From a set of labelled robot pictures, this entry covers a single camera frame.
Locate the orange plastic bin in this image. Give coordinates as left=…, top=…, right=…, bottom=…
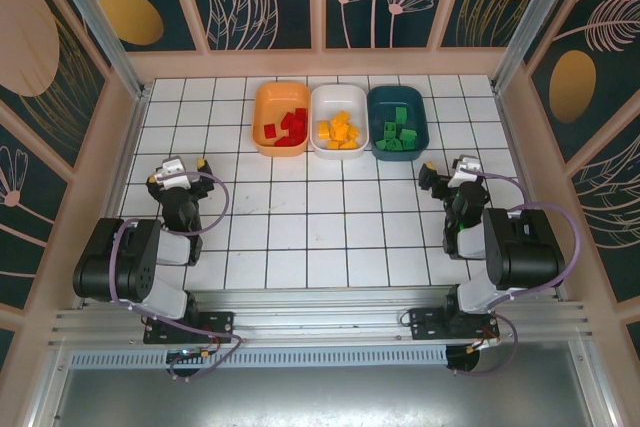
left=249, top=81, right=312, bottom=158

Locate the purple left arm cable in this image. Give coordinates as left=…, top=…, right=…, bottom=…
left=109, top=171, right=246, bottom=381

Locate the teal plastic bin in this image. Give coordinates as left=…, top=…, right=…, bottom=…
left=366, top=85, right=432, bottom=164

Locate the white plastic bin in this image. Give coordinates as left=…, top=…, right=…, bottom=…
left=308, top=84, right=371, bottom=162

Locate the aluminium mounting rail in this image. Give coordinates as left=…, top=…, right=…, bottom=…
left=47, top=289, right=596, bottom=348

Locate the grey metal sheet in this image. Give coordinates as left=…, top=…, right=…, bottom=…
left=24, top=341, right=621, bottom=427

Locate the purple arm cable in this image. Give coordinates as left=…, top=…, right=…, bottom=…
left=452, top=171, right=584, bottom=378
left=109, top=171, right=246, bottom=381

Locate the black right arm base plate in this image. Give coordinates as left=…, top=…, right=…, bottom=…
left=408, top=306, right=501, bottom=343

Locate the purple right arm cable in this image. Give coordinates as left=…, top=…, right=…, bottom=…
left=452, top=171, right=584, bottom=378

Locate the aluminium frame post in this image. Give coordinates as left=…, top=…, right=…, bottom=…
left=49, top=0, right=152, bottom=101
left=491, top=0, right=587, bottom=94

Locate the slotted grey cable duct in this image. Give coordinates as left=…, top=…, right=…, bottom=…
left=67, top=348, right=449, bottom=369

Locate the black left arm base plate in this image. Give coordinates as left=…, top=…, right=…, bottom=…
left=143, top=310, right=236, bottom=346

